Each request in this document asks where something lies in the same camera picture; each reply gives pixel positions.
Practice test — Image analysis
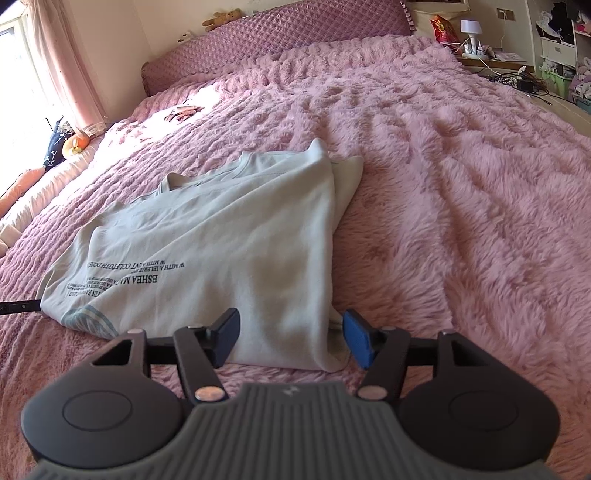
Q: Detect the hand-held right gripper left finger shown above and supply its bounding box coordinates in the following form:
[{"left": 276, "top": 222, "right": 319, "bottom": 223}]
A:
[{"left": 90, "top": 308, "right": 242, "bottom": 405}]

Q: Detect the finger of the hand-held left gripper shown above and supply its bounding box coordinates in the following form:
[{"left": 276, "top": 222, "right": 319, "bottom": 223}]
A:
[{"left": 0, "top": 299, "right": 43, "bottom": 316}]

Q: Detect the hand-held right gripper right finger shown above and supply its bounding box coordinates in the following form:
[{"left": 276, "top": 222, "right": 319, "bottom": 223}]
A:
[{"left": 342, "top": 308, "right": 483, "bottom": 402}]

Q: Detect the white printed sweatshirt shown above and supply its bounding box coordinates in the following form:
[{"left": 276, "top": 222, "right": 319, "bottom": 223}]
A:
[{"left": 36, "top": 137, "right": 365, "bottom": 374}]

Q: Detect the peach pink pillow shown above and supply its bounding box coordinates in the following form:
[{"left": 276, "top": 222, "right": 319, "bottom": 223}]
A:
[{"left": 0, "top": 168, "right": 47, "bottom": 217}]

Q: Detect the cream long bolster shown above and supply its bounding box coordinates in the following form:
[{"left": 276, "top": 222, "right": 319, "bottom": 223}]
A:
[{"left": 0, "top": 138, "right": 100, "bottom": 257}]

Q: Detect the navy floral pillow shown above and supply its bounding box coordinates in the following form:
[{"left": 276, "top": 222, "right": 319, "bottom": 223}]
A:
[{"left": 44, "top": 117, "right": 75, "bottom": 171}]

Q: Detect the orange plush toy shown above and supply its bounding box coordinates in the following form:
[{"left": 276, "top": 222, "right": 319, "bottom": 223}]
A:
[{"left": 62, "top": 134, "right": 90, "bottom": 158}]

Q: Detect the pink fluffy blanket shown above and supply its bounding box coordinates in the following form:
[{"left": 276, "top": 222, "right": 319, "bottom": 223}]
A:
[{"left": 0, "top": 33, "right": 591, "bottom": 462}]

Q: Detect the small brown cloth item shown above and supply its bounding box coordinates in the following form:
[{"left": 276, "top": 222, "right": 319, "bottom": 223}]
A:
[{"left": 165, "top": 104, "right": 205, "bottom": 123}]

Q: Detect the pink curtain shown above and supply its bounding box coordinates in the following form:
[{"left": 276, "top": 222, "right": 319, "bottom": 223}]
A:
[{"left": 23, "top": 0, "right": 109, "bottom": 137}]

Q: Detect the pink quilted headboard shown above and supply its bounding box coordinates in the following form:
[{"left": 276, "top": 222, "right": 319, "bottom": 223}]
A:
[{"left": 141, "top": 0, "right": 414, "bottom": 97}]

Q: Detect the brown teddy bear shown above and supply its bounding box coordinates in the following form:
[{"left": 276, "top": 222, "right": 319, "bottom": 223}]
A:
[{"left": 202, "top": 8, "right": 243, "bottom": 32}]

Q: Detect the red snack bag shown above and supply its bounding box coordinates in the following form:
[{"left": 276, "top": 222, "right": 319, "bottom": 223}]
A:
[{"left": 429, "top": 14, "right": 458, "bottom": 47}]

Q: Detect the green storage bin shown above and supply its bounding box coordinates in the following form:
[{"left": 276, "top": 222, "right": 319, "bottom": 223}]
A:
[{"left": 538, "top": 60, "right": 578, "bottom": 100}]

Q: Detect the white table lamp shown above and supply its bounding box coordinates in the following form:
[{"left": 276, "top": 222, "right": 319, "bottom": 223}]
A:
[{"left": 459, "top": 19, "right": 483, "bottom": 54}]

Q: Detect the white shelf unit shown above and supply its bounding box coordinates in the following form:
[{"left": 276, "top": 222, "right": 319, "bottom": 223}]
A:
[{"left": 531, "top": 0, "right": 591, "bottom": 121}]

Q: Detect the wooden bed frame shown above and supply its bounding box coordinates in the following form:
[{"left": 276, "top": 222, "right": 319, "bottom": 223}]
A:
[{"left": 462, "top": 55, "right": 591, "bottom": 134}]

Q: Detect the tangle of black cables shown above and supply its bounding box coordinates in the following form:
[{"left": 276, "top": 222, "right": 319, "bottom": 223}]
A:
[{"left": 496, "top": 65, "right": 561, "bottom": 95}]

